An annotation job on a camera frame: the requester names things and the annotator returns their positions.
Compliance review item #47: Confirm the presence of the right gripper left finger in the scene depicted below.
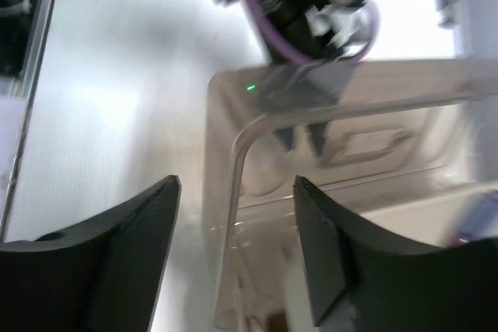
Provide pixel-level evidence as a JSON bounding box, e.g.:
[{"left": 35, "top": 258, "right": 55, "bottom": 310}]
[{"left": 1, "top": 176, "right": 181, "bottom": 331}]

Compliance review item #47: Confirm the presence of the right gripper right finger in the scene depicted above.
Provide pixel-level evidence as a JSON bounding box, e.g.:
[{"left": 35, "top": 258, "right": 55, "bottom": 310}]
[{"left": 293, "top": 176, "right": 497, "bottom": 331}]

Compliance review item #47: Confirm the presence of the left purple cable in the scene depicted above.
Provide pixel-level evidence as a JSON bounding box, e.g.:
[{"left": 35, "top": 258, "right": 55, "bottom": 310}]
[{"left": 233, "top": 0, "right": 382, "bottom": 67}]

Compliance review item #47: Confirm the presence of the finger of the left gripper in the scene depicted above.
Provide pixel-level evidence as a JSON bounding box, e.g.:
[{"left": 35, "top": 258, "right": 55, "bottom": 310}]
[
  {"left": 307, "top": 122, "right": 328, "bottom": 155},
  {"left": 274, "top": 128, "right": 295, "bottom": 152}
]

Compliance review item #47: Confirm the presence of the beige plastic toolbox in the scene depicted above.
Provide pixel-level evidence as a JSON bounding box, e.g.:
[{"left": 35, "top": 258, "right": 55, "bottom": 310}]
[{"left": 202, "top": 60, "right": 497, "bottom": 331}]

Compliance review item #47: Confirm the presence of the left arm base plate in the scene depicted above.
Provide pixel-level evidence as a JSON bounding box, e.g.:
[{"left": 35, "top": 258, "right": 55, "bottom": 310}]
[{"left": 1, "top": 0, "right": 54, "bottom": 97}]

